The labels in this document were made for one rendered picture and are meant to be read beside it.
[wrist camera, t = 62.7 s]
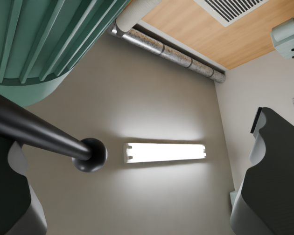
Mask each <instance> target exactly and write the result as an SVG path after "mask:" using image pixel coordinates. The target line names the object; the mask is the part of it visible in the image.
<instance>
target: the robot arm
mask: <svg viewBox="0 0 294 235"><path fill-rule="evenodd" d="M250 133H252V134H253V136H254V138H255V142H254V145H253V147H252V150H251V153H250V156H249V160H250V162H251V164H252V167H250V168H248V169H247V171H246V173H245V176H244V178H243V181H242V184H241V186H240V189H239V191H238V194H237V196H236V199H235V202H234V206H233V210H232V213H231V218H230V225H231V228H232V230H233V231H234V233H235V234H236V235H294V126H293V125H292V124H291V123H289V122H288V121H287V120H285V119H284V118H283V117H282V116H280V115H279V114H278V113H276V112H275V111H274V110H272V109H271V108H268V107H259V108H258V109H257V112H256V115H255V118H254V121H253V124H252V128H251V132H250ZM23 145H24V144H22V143H19V142H17V141H14V140H9V139H5V138H1V137H0V235H46V233H47V223H46V220H45V216H44V212H43V208H42V206H41V204H40V202H39V200H38V198H37V196H36V194H35V193H34V191H33V189H32V187H31V185H30V183H29V181H28V179H27V178H26V176H24V174H25V172H26V170H27V168H28V161H27V159H26V157H25V155H24V153H23V151H22V150H21V149H22V147H23Z"/></svg>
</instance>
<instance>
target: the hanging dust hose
mask: <svg viewBox="0 0 294 235"><path fill-rule="evenodd" d="M161 1H162V0H133V1H132V2H131V3H130V4H129V5H128V6H127V7H126V8H125V10H124V11H123V12H122V13H121V14H120V15H119V16H118V17H117V19H116V24H117V26H118V27H119V29H120V30H122V31H124V32H127V31H129V30H130V29H131V28H132V27H133V26H134V25H135V24H136V23H137V22H138V21H139V20H141V19H142V18H143V17H144V16H145V15H146V14H147V13H148V12H150V11H151V10H152V9H153V8H154V7H156V6H157V5H158V4H159V3H160V2H161Z"/></svg>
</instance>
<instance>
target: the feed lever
mask: <svg viewBox="0 0 294 235"><path fill-rule="evenodd" d="M0 137H1V138H5V139H9V140H14V141H17V142H19V143H22V144H26V145H30V146H33V147H37V148H41V149H44V150H47V151H51V152H55V153H59V154H62V155H65V156H69V157H72V162H73V164H74V166H75V167H76V168H77V169H78V170H80V171H82V172H85V173H91V172H94V171H97V170H99V169H100V168H101V167H102V166H103V165H104V163H105V162H106V159H107V149H106V147H105V145H104V144H103V143H102V142H101V141H100V140H98V139H96V138H85V139H82V140H80V141H79V140H78V139H76V138H74V137H72V136H71V135H69V134H67V133H65V132H64V131H62V130H60V129H58V128H57V127H55V126H53V125H52V124H50V123H48V122H47V121H45V120H43V119H41V118H40V117H38V116H36V115H35V114H33V113H31V112H29V111H28V110H26V109H24V108H22V107H21V106H19V105H17V104H16V103H14V102H12V101H10V100H9V99H7V98H5V97H4V96H2V95H0Z"/></svg>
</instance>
